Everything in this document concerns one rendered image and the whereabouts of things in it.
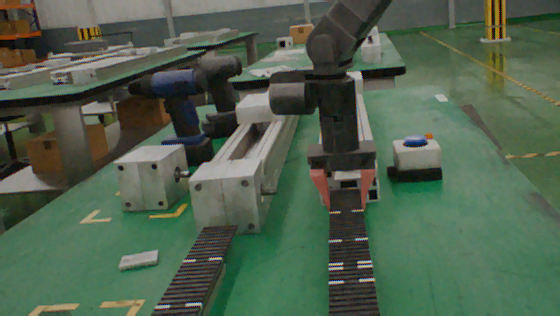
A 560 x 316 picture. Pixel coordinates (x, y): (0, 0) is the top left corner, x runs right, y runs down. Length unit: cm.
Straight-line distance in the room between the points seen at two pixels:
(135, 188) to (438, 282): 58
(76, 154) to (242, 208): 248
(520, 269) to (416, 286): 13
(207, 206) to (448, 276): 37
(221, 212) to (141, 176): 22
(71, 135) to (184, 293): 263
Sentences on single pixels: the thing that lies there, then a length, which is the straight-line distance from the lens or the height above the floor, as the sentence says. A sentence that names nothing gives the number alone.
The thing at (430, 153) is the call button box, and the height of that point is 83.
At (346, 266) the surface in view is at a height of 81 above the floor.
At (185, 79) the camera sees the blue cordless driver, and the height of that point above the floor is 98.
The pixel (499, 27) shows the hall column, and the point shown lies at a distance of 1102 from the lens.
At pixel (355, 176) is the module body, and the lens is 88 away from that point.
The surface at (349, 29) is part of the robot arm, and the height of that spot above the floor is 108.
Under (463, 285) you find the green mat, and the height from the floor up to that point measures 78.
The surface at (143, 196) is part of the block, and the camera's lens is 100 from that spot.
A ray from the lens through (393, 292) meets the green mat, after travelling 64.
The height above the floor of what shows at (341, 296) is 81.
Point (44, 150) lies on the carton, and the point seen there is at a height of 37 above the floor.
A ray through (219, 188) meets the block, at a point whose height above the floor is 86.
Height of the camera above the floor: 111
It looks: 14 degrees down
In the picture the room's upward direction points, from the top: 6 degrees counter-clockwise
